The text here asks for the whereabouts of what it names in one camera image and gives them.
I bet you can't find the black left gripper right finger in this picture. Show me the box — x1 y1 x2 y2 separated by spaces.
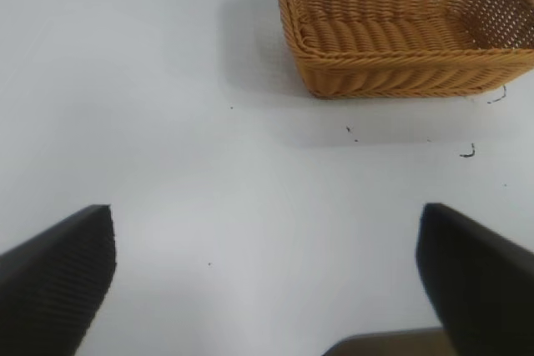
415 202 534 356

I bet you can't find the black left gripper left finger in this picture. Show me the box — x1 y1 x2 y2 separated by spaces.
0 204 118 356

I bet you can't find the brown woven wicker basket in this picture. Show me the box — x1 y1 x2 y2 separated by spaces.
274 0 534 100

